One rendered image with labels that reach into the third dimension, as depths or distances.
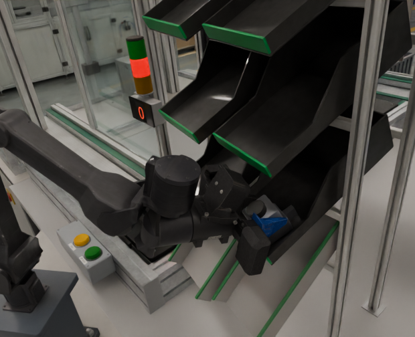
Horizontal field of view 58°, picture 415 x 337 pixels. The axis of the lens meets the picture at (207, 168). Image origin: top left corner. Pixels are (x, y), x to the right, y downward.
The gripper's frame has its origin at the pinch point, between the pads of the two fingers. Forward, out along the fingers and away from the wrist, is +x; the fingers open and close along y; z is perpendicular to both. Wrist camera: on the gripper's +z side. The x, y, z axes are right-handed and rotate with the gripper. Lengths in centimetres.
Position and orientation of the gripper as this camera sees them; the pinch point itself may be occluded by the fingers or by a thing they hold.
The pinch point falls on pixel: (259, 213)
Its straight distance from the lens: 58.8
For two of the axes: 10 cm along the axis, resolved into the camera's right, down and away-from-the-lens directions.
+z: 1.6, -8.6, -4.9
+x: 9.1, -0.6, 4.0
